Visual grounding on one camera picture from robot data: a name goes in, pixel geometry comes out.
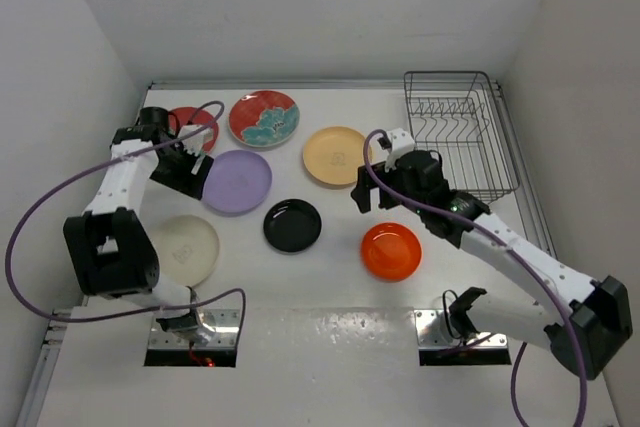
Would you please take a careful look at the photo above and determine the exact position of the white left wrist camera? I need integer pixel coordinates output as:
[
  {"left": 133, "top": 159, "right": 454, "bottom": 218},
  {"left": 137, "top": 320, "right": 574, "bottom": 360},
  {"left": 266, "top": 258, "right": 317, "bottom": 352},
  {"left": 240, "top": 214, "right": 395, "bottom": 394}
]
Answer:
[{"left": 178, "top": 124, "right": 214, "bottom": 155}]

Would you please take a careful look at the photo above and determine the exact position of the orange plate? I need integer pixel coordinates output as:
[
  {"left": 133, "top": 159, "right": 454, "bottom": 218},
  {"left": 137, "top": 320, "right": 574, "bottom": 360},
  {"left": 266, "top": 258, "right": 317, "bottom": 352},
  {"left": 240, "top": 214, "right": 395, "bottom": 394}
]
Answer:
[{"left": 360, "top": 222, "right": 423, "bottom": 282}]

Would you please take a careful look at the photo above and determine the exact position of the purple plate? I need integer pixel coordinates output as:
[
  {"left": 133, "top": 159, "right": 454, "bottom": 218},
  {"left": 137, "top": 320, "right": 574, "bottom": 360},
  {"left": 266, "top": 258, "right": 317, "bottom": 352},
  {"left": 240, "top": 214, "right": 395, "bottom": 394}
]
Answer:
[{"left": 201, "top": 150, "right": 273, "bottom": 216}]

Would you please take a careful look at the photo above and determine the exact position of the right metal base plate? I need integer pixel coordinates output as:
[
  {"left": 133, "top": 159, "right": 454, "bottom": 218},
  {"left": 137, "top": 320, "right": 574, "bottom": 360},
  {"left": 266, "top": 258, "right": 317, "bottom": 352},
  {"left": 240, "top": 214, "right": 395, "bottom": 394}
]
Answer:
[{"left": 413, "top": 308, "right": 508, "bottom": 351}]

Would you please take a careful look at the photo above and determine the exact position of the cream bear plate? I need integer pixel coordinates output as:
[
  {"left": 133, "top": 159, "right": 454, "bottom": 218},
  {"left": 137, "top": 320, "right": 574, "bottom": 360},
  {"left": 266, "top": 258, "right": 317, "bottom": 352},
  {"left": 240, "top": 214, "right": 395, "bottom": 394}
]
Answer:
[{"left": 149, "top": 215, "right": 220, "bottom": 287}]

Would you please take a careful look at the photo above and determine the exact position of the red teal floral plate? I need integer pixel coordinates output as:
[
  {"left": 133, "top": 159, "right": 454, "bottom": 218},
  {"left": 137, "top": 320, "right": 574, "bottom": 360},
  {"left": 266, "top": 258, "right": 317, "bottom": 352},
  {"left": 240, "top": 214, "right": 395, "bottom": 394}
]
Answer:
[
  {"left": 228, "top": 90, "right": 300, "bottom": 149},
  {"left": 169, "top": 107, "right": 219, "bottom": 155}
]

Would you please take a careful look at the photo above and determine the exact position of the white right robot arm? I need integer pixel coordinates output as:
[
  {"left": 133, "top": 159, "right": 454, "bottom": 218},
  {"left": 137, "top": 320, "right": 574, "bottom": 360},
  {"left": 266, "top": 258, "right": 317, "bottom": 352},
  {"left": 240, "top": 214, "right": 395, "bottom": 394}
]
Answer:
[{"left": 351, "top": 150, "right": 633, "bottom": 380}]

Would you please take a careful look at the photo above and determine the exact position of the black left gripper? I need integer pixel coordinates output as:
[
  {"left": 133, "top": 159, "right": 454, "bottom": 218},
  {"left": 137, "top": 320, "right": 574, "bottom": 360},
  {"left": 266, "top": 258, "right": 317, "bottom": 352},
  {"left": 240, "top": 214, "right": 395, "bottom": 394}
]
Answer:
[{"left": 149, "top": 139, "right": 211, "bottom": 199}]

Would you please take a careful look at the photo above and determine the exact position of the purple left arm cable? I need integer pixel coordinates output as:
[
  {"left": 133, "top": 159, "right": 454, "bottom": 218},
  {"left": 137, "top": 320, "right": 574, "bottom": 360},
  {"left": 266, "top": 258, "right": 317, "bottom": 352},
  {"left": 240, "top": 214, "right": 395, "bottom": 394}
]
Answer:
[{"left": 4, "top": 100, "right": 247, "bottom": 328}]

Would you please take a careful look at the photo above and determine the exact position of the black plate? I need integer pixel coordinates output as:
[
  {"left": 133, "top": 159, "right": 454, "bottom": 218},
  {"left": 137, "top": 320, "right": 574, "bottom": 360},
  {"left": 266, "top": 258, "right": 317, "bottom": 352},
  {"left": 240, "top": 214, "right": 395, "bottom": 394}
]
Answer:
[{"left": 263, "top": 199, "right": 322, "bottom": 254}]

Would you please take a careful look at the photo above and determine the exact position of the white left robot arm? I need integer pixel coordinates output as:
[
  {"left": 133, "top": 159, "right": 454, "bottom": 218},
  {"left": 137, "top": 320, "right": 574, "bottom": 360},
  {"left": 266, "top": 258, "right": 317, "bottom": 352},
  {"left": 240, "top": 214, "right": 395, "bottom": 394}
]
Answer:
[{"left": 63, "top": 107, "right": 216, "bottom": 345}]

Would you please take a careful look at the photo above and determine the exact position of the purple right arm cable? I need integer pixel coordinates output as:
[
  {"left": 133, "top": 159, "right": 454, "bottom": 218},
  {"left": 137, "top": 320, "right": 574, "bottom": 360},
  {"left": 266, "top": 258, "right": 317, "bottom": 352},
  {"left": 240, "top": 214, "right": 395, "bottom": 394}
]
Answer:
[{"left": 362, "top": 128, "right": 589, "bottom": 427}]

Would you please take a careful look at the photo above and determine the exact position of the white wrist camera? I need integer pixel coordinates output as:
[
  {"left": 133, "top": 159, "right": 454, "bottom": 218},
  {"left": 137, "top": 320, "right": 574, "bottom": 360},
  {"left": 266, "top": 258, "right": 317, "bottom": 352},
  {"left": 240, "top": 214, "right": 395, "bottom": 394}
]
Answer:
[
  {"left": 178, "top": 124, "right": 214, "bottom": 155},
  {"left": 378, "top": 128, "right": 416, "bottom": 172}
]

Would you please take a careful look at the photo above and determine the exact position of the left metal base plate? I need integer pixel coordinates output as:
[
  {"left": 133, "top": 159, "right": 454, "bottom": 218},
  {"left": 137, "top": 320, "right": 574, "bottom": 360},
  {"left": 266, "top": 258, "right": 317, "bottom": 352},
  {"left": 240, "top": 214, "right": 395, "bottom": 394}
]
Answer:
[{"left": 147, "top": 309, "right": 241, "bottom": 351}]

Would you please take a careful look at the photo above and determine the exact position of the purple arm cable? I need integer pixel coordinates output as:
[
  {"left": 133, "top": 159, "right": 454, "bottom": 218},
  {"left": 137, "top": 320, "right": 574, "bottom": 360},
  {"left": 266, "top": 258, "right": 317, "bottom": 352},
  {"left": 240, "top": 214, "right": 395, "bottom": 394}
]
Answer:
[
  {"left": 362, "top": 128, "right": 589, "bottom": 427},
  {"left": 4, "top": 100, "right": 247, "bottom": 328}
]

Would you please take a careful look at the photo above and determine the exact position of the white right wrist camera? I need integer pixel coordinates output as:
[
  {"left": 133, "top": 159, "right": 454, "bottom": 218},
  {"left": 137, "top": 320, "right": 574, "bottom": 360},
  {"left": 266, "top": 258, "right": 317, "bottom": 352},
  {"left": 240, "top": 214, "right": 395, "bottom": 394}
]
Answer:
[{"left": 378, "top": 128, "right": 416, "bottom": 172}]

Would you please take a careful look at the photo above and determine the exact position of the metal base plate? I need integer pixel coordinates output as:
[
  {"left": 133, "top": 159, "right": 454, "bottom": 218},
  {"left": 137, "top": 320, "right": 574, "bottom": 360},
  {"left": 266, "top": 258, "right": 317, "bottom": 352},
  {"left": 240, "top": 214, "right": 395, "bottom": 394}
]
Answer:
[
  {"left": 413, "top": 308, "right": 508, "bottom": 351},
  {"left": 147, "top": 309, "right": 241, "bottom": 351}
]

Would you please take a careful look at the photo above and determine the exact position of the wire dish rack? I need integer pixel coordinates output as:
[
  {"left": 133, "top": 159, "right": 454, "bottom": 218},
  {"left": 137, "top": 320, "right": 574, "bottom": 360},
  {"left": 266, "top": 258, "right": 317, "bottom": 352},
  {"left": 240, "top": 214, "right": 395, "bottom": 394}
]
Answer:
[{"left": 403, "top": 70, "right": 520, "bottom": 203}]

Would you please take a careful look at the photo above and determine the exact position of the yellow plate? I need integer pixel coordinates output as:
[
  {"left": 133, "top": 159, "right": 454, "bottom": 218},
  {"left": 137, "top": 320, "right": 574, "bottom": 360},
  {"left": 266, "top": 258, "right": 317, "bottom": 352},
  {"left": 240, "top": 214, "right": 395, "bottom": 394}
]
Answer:
[{"left": 302, "top": 126, "right": 365, "bottom": 187}]

